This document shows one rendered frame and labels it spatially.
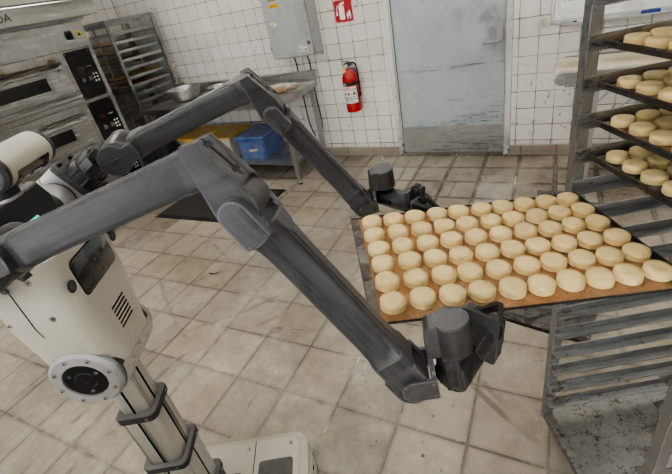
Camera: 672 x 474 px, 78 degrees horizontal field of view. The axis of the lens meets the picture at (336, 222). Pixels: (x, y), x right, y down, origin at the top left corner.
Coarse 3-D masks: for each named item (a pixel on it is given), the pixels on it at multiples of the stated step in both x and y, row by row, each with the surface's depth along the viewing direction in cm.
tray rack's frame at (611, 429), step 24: (576, 408) 159; (600, 408) 158; (624, 408) 156; (648, 408) 154; (552, 432) 155; (576, 432) 152; (600, 432) 150; (624, 432) 149; (576, 456) 145; (600, 456) 143; (624, 456) 142
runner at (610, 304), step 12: (600, 300) 131; (612, 300) 132; (624, 300) 132; (636, 300) 132; (648, 300) 131; (660, 300) 130; (564, 312) 133; (576, 312) 132; (588, 312) 131; (600, 312) 130
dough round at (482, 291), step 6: (474, 282) 80; (480, 282) 80; (486, 282) 80; (468, 288) 80; (474, 288) 78; (480, 288) 78; (486, 288) 78; (492, 288) 78; (468, 294) 80; (474, 294) 77; (480, 294) 77; (486, 294) 77; (492, 294) 77; (474, 300) 78; (480, 300) 77; (486, 300) 77; (492, 300) 77
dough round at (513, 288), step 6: (504, 282) 79; (510, 282) 79; (516, 282) 79; (522, 282) 79; (498, 288) 80; (504, 288) 78; (510, 288) 77; (516, 288) 77; (522, 288) 77; (504, 294) 78; (510, 294) 77; (516, 294) 77; (522, 294) 77
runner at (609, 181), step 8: (600, 176) 109; (608, 176) 109; (616, 176) 110; (576, 184) 110; (584, 184) 110; (592, 184) 110; (600, 184) 110; (608, 184) 110; (616, 184) 109; (624, 184) 109; (584, 192) 109; (592, 192) 109
